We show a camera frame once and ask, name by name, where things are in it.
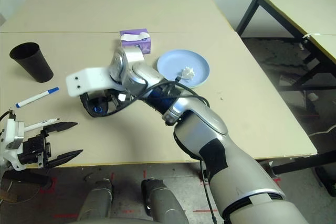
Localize beige side table black frame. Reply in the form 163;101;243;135
235;0;336;65
279;34;336;114

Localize grey robot right leg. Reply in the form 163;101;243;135
141;179;188;224

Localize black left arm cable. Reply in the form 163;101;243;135
0;110;15;122

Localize grey robot leg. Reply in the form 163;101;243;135
141;179;188;224
77;178;115;221

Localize brown wooden block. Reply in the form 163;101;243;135
0;189;18;202

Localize blue plate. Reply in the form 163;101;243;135
156;48;211;88

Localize white marker black tip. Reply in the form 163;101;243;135
23;118;60;132

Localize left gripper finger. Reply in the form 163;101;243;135
41;121;79;138
47;149;84;168

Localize white marker blue cap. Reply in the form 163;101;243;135
15;87;59;109

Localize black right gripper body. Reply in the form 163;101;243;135
104;89;127;104

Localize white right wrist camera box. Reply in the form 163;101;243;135
65;67;123;97

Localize black plastic cup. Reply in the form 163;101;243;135
9;42;55;83

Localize beige robot torso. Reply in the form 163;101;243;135
76;217;148;224

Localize white floor cable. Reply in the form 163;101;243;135
308;125;336;137

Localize grey robot left leg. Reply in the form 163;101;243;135
77;178;115;221

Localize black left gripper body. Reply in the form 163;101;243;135
18;134;50;168

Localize white tissue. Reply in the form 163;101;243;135
180;66;195;80

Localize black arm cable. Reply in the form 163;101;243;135
0;110;15;122
104;76;217;224

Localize purple tissue box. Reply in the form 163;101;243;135
119;28;152;56

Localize black sunglasses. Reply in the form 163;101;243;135
80;91;129;118

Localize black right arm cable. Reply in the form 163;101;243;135
104;76;217;224

